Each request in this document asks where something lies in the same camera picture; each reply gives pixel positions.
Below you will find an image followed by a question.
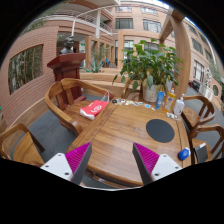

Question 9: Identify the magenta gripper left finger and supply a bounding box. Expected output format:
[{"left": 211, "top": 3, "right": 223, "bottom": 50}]
[{"left": 40, "top": 141, "right": 93, "bottom": 186}]

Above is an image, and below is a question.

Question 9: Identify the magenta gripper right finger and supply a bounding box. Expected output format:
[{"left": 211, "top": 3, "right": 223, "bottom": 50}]
[{"left": 132, "top": 142, "right": 183, "bottom": 186}]

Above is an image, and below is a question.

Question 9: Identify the round black mouse pad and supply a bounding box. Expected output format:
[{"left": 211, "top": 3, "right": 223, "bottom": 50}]
[{"left": 146, "top": 119, "right": 175, "bottom": 143}]

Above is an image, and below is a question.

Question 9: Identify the blue computer mouse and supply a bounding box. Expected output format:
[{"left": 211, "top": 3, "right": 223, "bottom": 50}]
[{"left": 178, "top": 147, "right": 191, "bottom": 160}]

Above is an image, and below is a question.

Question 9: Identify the red and white bag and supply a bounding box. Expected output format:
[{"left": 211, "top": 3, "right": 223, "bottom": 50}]
[{"left": 80, "top": 100, "right": 108, "bottom": 120}]

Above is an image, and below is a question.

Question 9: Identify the wooden chair right front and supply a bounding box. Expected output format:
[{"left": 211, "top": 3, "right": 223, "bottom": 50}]
[{"left": 188, "top": 124, "right": 224, "bottom": 165}]

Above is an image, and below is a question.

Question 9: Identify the dark notebook on chair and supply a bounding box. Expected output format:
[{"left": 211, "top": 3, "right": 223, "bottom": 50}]
[{"left": 194, "top": 143, "right": 208, "bottom": 163}]

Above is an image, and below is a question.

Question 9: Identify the wooden chair right back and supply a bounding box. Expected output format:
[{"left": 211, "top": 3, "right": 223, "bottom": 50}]
[{"left": 182, "top": 95, "right": 216, "bottom": 131}]

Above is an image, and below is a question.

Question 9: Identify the yellow spray bottle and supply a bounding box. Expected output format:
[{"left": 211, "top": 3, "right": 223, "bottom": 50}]
[{"left": 163, "top": 89, "right": 176, "bottom": 112}]

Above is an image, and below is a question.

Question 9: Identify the wooden chair near left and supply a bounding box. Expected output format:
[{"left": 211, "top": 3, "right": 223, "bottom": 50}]
[{"left": 0, "top": 123, "right": 45, "bottom": 167}]

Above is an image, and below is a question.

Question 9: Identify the wooden armchair left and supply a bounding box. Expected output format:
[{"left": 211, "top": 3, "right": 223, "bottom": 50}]
[{"left": 45, "top": 78, "right": 114, "bottom": 136}]

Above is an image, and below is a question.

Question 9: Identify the white plant pot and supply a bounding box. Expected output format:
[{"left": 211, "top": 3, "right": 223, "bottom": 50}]
[{"left": 143, "top": 85, "right": 158, "bottom": 103}]

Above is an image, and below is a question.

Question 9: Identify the white pump bottle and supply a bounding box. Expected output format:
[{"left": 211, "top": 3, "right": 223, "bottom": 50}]
[{"left": 173, "top": 96, "right": 185, "bottom": 115}]

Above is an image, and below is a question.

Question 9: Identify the blue bottle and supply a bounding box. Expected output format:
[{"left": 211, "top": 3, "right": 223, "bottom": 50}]
[{"left": 156, "top": 91, "right": 165, "bottom": 110}]

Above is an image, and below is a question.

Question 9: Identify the wooden chair behind table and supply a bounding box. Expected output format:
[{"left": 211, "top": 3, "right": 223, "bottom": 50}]
[{"left": 121, "top": 80, "right": 143, "bottom": 102}]

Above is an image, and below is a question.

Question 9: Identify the green potted plant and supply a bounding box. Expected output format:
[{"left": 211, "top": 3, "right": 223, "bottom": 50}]
[{"left": 113, "top": 40, "right": 183, "bottom": 90}]

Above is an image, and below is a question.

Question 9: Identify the dark bust statue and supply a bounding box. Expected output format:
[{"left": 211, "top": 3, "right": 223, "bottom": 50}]
[{"left": 60, "top": 36, "right": 74, "bottom": 54}]

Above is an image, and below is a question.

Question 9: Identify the red wooden pedestal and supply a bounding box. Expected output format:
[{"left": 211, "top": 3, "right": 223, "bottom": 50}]
[{"left": 47, "top": 53, "right": 86, "bottom": 104}]

